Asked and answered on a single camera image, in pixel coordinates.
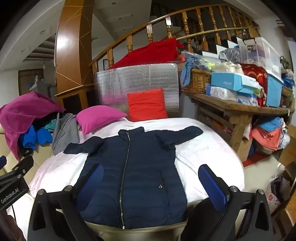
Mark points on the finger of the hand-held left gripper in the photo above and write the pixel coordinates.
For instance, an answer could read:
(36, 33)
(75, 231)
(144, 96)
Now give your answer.
(23, 165)
(2, 161)

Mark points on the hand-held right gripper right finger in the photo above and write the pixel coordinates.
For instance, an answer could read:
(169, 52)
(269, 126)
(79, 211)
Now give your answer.
(211, 185)

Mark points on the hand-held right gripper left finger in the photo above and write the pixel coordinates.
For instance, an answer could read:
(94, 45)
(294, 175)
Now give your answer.
(92, 183)

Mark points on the navy blue zip jacket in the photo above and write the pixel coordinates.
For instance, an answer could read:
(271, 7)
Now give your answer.
(138, 173)

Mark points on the person's left forearm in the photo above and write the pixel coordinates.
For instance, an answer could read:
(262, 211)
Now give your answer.
(9, 229)

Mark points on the cream leather sofa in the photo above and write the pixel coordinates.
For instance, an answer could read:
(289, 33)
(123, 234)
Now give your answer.
(41, 155)

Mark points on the bright blue garment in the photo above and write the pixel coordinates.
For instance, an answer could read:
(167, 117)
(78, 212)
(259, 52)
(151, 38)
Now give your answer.
(30, 139)

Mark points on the white pink blanket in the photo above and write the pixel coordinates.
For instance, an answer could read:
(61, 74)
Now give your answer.
(208, 150)

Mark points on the teal garment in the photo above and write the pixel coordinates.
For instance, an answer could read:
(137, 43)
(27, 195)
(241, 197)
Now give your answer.
(49, 126)

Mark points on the red floor mat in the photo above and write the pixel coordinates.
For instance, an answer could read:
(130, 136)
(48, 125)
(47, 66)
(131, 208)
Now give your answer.
(254, 160)

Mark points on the grey garment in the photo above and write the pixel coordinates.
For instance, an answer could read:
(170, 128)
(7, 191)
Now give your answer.
(66, 134)

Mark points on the magenta fleece cloth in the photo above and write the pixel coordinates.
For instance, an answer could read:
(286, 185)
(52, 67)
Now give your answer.
(23, 109)

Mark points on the floral bag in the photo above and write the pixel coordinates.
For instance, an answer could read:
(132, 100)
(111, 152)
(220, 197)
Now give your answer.
(272, 197)

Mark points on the magenta pillow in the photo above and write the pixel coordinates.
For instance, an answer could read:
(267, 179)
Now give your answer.
(97, 118)

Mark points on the stack of orange folded cloths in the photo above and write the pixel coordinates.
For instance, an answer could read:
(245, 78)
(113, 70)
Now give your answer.
(266, 138)

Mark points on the grey cabinet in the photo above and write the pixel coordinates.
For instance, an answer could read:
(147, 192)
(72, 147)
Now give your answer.
(42, 87)

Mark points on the rustic wooden table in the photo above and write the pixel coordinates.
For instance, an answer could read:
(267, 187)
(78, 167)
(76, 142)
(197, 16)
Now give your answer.
(222, 104)

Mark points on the brown cardboard box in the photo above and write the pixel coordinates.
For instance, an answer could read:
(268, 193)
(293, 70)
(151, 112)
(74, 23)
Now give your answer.
(289, 150)

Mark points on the blue folded cloth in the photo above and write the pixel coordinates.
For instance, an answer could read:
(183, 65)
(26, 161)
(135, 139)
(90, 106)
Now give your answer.
(270, 124)

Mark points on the white printed tissue pack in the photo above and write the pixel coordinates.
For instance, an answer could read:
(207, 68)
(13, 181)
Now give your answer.
(222, 93)

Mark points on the blue white tissue pack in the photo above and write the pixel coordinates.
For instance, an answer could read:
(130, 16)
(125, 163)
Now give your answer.
(247, 99)

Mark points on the red orange pillow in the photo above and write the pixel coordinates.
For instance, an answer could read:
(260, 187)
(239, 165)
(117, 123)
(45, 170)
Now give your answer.
(146, 104)

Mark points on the wicker basket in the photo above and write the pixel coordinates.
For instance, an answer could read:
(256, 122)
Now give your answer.
(196, 81)

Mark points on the light blue cardboard box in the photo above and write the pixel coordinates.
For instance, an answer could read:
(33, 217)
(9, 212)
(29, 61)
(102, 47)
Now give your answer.
(225, 80)

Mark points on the blue plastic bin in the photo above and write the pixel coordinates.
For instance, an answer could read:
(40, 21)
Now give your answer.
(274, 92)

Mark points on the silver foil insulation board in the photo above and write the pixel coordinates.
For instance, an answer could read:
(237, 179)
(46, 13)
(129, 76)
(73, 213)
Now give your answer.
(138, 78)

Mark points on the light blue cloth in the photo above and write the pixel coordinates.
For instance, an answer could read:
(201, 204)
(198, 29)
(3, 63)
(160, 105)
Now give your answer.
(185, 74)

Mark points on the wooden column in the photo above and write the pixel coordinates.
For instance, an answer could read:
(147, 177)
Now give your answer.
(69, 58)

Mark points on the cream knitted cloth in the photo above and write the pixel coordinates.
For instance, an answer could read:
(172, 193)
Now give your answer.
(226, 67)

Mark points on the red printed blanket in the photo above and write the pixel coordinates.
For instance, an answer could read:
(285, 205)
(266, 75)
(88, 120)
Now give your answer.
(256, 71)

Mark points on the clear plastic bag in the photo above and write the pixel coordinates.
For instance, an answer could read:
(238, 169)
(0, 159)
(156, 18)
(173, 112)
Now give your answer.
(231, 55)

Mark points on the clear plastic storage box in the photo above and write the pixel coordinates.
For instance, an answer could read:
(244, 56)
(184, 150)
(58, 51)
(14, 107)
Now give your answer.
(263, 53)

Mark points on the red cloth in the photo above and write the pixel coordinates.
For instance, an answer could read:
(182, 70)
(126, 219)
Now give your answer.
(150, 53)

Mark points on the wooden stair railing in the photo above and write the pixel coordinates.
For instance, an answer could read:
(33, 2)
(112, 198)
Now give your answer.
(184, 19)

